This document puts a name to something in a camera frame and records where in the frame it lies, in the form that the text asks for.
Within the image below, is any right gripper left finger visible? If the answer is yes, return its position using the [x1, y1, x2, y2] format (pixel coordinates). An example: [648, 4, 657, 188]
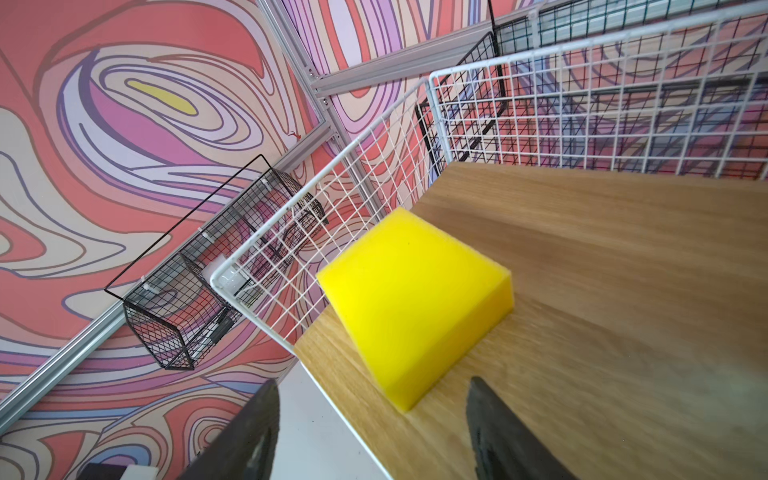
[179, 379, 280, 480]

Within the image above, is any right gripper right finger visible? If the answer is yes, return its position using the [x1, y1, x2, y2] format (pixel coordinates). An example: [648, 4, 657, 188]
[466, 376, 575, 479]

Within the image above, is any yellow sponge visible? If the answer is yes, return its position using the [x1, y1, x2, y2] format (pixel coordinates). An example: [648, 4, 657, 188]
[317, 208, 515, 413]

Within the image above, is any black marker in basket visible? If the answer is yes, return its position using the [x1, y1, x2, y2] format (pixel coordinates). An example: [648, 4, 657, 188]
[208, 310, 235, 345]

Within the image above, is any silver tape roll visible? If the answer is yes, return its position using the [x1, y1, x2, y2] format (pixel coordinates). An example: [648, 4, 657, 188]
[201, 254, 251, 298]

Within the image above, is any black wire basket on wall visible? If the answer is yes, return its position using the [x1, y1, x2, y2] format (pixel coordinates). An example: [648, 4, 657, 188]
[104, 155, 329, 370]

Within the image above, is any white wire wooden shelf rack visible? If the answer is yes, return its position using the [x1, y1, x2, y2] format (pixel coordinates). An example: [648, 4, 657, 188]
[209, 2, 768, 480]

